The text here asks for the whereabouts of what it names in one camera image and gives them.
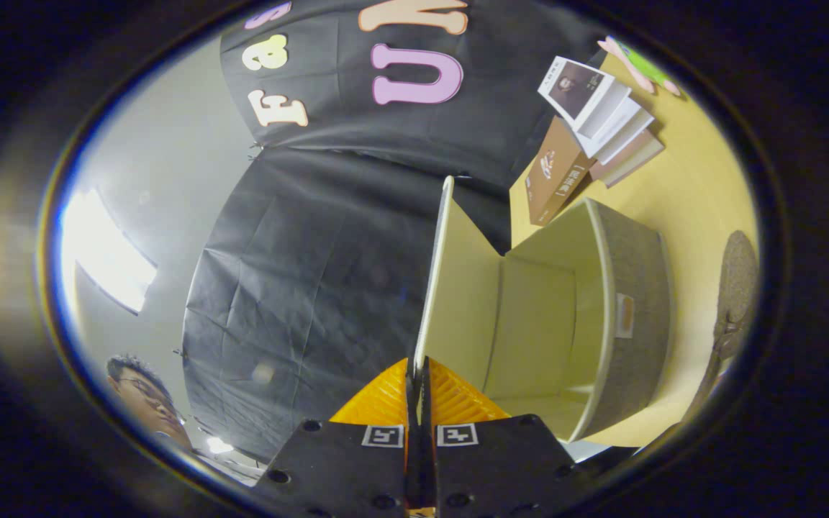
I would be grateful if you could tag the brown fuzzy shoe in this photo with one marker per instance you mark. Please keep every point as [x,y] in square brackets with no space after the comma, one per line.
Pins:
[737,280]

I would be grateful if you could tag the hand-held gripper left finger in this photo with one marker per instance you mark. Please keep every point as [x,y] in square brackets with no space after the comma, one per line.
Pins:
[342,467]

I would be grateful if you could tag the grey fabric storage box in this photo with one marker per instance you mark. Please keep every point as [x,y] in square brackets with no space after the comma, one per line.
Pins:
[637,324]

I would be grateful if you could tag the brown book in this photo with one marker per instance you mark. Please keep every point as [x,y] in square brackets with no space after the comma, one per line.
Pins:
[555,180]

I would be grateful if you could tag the pale pink book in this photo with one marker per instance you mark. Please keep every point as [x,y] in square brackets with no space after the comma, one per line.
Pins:
[634,162]

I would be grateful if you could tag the thick white book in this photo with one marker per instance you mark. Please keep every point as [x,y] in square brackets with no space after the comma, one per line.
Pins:
[623,133]

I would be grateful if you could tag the black backdrop cloth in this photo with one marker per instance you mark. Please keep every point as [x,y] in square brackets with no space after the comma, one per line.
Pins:
[314,273]

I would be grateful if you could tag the green and pink plush toy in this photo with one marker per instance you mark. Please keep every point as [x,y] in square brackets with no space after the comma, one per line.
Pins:
[637,65]

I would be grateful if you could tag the person's head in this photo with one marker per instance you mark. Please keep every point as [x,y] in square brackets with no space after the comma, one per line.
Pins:
[145,403]

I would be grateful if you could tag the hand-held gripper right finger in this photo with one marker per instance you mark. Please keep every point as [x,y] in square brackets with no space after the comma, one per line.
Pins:
[501,467]

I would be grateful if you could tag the ceiling light panel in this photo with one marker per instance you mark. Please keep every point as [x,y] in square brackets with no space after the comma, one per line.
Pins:
[109,252]

